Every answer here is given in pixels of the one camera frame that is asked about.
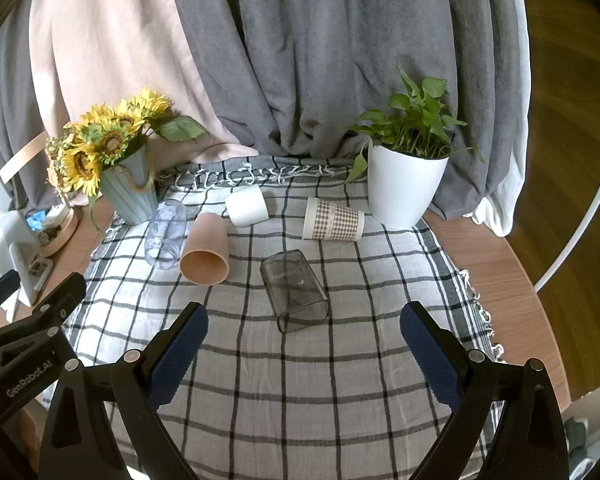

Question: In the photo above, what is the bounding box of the round wooden tray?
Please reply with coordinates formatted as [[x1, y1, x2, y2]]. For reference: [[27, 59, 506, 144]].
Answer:
[[25, 207, 79, 257]]

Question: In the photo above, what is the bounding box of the white ribbed plant pot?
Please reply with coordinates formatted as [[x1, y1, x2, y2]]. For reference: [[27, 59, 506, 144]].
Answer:
[[367, 142, 451, 231]]

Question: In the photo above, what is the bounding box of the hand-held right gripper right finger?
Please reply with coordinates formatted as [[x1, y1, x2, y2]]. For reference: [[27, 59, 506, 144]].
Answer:
[[399, 301, 571, 480]]

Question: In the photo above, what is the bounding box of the pale blue ribbed vase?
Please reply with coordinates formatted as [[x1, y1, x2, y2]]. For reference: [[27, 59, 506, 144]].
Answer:
[[100, 147, 159, 226]]

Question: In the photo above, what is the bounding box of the grey transparent square cup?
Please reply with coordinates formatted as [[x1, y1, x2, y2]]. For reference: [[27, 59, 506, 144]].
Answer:
[[259, 249, 330, 334]]

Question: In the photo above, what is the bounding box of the tan plastic cup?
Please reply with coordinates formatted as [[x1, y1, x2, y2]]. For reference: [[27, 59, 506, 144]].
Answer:
[[179, 212, 230, 286]]

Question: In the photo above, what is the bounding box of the white cup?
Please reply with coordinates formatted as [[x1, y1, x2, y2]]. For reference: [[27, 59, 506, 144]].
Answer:
[[224, 185, 269, 227]]

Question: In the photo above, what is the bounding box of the grey curtain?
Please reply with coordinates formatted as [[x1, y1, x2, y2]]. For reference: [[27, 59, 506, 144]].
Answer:
[[0, 0, 526, 221]]

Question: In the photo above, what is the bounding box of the green leafy plant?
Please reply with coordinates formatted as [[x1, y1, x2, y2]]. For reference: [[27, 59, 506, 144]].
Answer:
[[345, 62, 486, 183]]

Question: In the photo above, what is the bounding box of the sunflower bouquet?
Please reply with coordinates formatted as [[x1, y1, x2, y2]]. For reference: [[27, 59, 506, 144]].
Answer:
[[45, 88, 211, 231]]

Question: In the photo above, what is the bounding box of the white appliance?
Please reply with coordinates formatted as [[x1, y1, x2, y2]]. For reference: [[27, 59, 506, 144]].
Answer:
[[0, 210, 56, 308]]

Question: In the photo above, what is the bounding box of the white sheer curtain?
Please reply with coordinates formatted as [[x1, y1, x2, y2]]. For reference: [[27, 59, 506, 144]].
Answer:
[[462, 0, 531, 238]]

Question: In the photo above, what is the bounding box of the pink curtain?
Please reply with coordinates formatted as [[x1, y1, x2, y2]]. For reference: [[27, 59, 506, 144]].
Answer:
[[27, 0, 261, 208]]

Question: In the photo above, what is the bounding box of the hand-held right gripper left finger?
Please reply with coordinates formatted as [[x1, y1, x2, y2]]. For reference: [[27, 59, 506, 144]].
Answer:
[[39, 301, 210, 480]]

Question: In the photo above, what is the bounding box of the beige curtain tieback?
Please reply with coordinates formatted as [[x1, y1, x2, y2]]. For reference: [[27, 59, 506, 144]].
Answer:
[[0, 134, 48, 184]]

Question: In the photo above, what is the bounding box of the clear plastic cup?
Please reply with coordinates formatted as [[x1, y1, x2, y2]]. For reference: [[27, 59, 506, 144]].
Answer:
[[144, 199, 188, 271]]

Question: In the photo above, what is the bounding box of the checked white tablecloth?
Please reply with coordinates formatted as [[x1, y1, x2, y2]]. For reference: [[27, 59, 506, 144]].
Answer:
[[60, 156, 506, 480]]

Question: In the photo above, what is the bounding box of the checked paper cup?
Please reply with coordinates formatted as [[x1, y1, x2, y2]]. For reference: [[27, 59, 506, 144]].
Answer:
[[302, 196, 366, 242]]

